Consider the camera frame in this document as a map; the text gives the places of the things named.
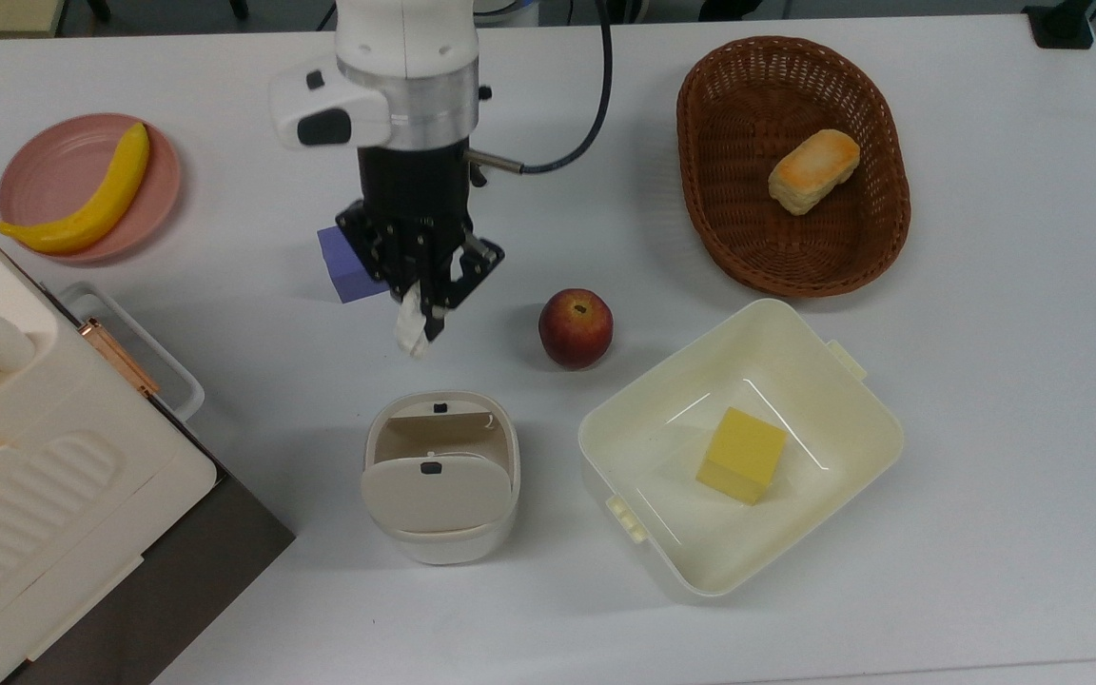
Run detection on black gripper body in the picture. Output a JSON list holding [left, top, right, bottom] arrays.
[[334, 141, 506, 287]]

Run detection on white paper ball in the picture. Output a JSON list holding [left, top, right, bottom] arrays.
[[394, 288, 437, 360]]

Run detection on small cream trash can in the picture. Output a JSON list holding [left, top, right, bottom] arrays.
[[362, 390, 521, 566]]

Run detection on purple foam cube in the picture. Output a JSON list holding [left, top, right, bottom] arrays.
[[317, 225, 392, 304]]

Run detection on red apple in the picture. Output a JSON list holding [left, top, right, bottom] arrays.
[[538, 288, 615, 371]]

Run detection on orange box latch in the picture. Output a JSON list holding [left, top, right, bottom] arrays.
[[80, 319, 160, 396]]

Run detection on yellow toy banana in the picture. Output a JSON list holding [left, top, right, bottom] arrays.
[[0, 122, 151, 255]]

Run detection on yellow foam cube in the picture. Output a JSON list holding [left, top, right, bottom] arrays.
[[695, 407, 788, 506]]

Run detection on brown wicker basket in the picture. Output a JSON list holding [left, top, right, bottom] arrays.
[[676, 36, 911, 299]]

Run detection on dark wood drawer cabinet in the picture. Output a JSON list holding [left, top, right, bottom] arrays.
[[1, 281, 297, 685]]

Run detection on pink plastic plate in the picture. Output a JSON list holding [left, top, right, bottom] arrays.
[[0, 113, 182, 264]]

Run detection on cream plastic open tub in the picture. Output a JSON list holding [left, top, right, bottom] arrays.
[[578, 299, 905, 598]]

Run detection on toasted bread loaf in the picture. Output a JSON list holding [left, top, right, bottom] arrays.
[[768, 129, 861, 216]]

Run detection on black table clamp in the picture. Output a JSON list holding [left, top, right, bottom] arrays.
[[1024, 0, 1096, 50]]

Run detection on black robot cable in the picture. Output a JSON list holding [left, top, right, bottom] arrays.
[[465, 0, 615, 176]]

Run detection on white drawer handle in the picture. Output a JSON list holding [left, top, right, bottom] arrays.
[[58, 282, 206, 421]]

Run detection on cream storage box with handles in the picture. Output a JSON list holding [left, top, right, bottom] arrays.
[[0, 195, 218, 685]]

